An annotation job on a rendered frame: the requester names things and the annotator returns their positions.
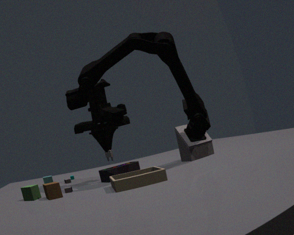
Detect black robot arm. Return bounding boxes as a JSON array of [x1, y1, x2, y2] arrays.
[[65, 31, 210, 142]]

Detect brown cube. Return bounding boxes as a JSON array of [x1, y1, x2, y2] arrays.
[[43, 182, 63, 200]]

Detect olive rectangular tray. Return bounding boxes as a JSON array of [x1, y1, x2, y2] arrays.
[[109, 166, 168, 192]]

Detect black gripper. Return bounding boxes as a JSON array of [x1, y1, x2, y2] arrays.
[[74, 101, 130, 152]]

